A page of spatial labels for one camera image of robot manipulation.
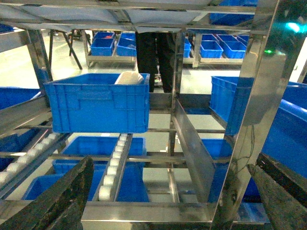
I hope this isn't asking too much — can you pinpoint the blue crate lower left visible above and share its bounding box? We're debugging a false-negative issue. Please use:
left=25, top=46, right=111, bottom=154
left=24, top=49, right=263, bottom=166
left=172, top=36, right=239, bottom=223
left=22, top=136, right=150, bottom=202

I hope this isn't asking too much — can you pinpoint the white object in crate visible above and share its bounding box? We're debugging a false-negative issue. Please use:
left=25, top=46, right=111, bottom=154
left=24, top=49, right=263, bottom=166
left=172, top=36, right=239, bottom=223
left=115, top=71, right=144, bottom=85

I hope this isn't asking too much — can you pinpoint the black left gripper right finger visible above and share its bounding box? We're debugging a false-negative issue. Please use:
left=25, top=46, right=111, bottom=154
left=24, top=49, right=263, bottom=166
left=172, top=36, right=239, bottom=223
left=247, top=152, right=307, bottom=230

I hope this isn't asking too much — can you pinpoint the person in black trousers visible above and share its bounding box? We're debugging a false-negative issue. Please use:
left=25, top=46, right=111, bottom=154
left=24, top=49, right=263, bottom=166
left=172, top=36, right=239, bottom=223
left=135, top=32, right=176, bottom=93

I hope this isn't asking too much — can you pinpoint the white roller track left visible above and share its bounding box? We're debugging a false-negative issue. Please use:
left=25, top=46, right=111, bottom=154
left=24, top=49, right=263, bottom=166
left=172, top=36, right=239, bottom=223
left=0, top=133, right=71, bottom=199

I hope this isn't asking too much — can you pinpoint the blue crate on rollers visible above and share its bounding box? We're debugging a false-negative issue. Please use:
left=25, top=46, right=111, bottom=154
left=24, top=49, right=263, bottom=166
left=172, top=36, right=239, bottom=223
left=44, top=73, right=150, bottom=133

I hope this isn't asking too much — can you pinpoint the white roller track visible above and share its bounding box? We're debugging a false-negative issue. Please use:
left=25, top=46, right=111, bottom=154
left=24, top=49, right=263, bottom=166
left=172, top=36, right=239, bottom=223
left=0, top=133, right=71, bottom=199
left=92, top=134, right=133, bottom=202

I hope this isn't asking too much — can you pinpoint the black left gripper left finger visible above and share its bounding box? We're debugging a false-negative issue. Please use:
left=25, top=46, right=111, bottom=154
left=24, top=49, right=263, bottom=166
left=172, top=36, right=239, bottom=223
left=0, top=157, right=94, bottom=230

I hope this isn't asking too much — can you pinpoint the blue crate far left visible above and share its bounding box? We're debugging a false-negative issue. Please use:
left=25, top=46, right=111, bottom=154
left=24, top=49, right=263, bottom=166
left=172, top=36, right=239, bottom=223
left=0, top=87, right=40, bottom=110

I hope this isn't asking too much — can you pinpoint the stainless steel shelf frame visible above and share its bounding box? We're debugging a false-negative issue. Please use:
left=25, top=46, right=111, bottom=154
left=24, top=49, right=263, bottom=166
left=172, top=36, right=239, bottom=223
left=0, top=0, right=307, bottom=230

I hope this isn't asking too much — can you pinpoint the blue crate lower right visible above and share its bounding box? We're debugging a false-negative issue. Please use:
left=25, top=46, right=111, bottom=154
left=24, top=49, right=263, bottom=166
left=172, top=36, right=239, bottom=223
left=202, top=138, right=261, bottom=203

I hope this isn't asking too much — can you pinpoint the large blue crate right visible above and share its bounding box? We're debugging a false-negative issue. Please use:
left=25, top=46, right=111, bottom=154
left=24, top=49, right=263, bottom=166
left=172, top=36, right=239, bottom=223
left=210, top=76, right=307, bottom=177

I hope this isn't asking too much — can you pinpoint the white roller track centre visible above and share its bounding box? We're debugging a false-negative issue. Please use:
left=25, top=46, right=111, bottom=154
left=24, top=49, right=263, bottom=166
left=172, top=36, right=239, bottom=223
left=92, top=134, right=133, bottom=202

